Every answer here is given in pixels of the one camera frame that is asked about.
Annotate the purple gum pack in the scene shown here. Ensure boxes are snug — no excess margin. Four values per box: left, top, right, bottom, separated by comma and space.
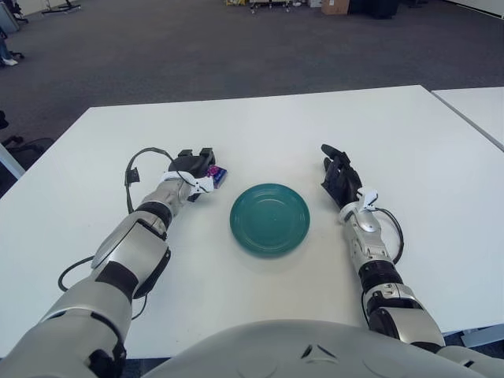
207, 165, 230, 189

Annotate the person leg with white shoe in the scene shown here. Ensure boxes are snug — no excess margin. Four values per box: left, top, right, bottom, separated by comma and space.
0, 33, 19, 67

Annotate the black cabinet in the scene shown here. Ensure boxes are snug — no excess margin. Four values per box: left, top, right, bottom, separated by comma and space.
348, 0, 398, 20

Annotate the chair casters cluster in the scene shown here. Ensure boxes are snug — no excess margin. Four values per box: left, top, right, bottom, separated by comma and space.
248, 0, 304, 13

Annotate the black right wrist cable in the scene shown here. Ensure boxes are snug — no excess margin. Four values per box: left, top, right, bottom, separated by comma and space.
373, 207, 405, 265

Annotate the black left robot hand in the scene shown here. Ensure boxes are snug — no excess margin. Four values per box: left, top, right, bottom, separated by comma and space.
172, 146, 220, 179

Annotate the white desk panel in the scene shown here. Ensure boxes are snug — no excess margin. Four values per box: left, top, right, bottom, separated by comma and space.
0, 141, 27, 180

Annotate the black left elbow cable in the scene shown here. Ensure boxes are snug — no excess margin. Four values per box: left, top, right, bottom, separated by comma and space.
57, 255, 95, 293

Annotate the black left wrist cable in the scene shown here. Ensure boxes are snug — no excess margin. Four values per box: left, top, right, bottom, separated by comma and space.
124, 147, 198, 216

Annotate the adjoining white table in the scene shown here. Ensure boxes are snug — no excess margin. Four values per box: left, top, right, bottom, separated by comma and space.
431, 87, 504, 151

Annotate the black office chair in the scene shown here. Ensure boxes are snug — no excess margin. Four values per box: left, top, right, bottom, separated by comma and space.
0, 109, 55, 174

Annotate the grey robot torso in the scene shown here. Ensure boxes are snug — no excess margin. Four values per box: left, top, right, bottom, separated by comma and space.
147, 319, 480, 378

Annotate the cardboard box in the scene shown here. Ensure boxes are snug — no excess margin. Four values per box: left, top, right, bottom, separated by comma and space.
321, 0, 350, 15

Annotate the white table frame rail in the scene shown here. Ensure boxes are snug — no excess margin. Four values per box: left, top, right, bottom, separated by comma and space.
460, 326, 504, 348

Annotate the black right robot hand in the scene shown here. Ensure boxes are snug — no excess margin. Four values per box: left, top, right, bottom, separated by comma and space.
319, 143, 364, 209

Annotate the green round plate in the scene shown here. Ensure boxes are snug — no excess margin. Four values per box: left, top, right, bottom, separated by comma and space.
229, 183, 312, 260

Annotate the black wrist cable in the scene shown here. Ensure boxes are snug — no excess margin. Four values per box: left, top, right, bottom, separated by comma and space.
124, 147, 198, 216
373, 207, 405, 265

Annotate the black floor stand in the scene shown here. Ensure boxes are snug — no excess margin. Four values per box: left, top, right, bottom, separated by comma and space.
41, 0, 82, 15

